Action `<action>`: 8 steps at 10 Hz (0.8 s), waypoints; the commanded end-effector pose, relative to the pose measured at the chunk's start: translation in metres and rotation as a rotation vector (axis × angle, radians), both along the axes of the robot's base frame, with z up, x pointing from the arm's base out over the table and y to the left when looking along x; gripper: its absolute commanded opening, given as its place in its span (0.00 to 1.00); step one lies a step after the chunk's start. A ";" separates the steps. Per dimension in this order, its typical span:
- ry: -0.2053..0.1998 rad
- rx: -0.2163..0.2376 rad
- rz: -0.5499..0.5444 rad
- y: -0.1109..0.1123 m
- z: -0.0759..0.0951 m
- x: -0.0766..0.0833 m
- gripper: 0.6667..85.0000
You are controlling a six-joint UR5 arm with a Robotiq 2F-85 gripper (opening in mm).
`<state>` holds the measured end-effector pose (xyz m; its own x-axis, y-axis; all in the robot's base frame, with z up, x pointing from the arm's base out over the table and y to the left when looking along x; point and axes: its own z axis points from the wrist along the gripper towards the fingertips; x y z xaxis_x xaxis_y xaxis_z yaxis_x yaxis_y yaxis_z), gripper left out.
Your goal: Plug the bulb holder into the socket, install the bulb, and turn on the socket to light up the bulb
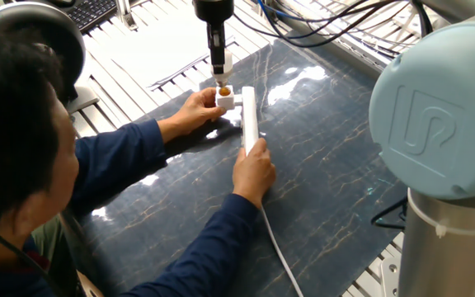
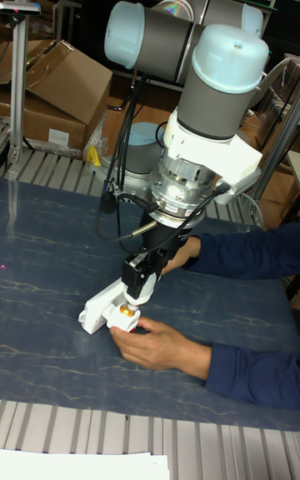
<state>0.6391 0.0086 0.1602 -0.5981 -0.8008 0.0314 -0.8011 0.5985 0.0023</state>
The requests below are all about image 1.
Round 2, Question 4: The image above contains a white power strip cable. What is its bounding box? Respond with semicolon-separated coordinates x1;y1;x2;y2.
260;205;304;297

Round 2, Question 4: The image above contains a right forearm blue sleeve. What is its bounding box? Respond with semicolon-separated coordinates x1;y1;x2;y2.
117;193;260;297

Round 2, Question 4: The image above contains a person's left hand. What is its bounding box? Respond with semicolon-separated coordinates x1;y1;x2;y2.
157;87;227;144

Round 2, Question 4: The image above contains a black cable loop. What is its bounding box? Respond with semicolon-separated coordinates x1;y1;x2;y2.
370;196;408;231

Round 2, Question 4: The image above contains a thin black cable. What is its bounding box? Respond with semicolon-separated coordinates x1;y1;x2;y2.
0;208;63;297

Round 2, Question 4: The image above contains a dark blue marble mat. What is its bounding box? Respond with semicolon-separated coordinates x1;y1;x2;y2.
76;32;407;297

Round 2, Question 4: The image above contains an aluminium corner bracket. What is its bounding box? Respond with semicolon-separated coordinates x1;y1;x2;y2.
379;255;402;297

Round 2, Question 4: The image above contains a left forearm blue sleeve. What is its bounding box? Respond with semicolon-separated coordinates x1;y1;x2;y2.
68;119;167;218

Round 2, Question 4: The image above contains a white paper stack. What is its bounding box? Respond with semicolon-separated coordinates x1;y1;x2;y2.
96;7;238;90

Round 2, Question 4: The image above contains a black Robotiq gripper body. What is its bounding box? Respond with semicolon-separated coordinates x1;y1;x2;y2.
192;0;235;36

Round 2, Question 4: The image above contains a white power strip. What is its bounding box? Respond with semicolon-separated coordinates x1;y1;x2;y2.
240;86;260;156

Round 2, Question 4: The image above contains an aluminium post with bracket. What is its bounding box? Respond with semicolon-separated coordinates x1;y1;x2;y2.
115;0;139;32

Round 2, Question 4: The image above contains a black ring-shaped device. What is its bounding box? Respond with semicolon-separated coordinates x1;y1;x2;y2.
0;2;101;115

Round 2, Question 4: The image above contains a white bulb holder adapter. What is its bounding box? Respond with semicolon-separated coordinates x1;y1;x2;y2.
214;85;243;111

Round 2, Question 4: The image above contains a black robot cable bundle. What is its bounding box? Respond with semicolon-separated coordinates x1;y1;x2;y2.
233;0;435;59

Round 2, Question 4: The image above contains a black keyboard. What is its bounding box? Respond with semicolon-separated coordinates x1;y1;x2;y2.
62;0;119;34

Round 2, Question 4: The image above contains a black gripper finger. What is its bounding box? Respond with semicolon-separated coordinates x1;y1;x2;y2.
207;32;227;76

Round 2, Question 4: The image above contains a person's right hand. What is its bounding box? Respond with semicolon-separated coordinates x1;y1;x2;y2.
232;137;277;210

